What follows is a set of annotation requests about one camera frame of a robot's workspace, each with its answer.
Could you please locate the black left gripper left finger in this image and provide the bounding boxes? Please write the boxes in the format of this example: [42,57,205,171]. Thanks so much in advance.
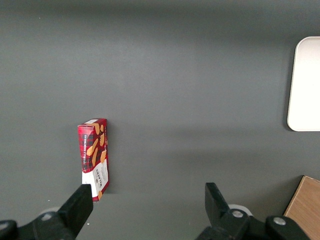
[0,183,94,240]

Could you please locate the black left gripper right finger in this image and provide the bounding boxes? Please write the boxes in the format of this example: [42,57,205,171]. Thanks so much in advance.
[197,182,311,240]

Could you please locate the beige rectangular tray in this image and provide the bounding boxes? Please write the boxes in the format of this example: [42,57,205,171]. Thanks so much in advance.
[286,36,320,133]

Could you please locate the red tartan shortbread box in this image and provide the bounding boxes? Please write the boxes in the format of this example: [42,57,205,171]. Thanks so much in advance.
[76,118,110,203]

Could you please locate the wooden drawer cabinet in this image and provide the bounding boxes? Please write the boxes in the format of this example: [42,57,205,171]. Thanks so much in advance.
[283,174,320,240]

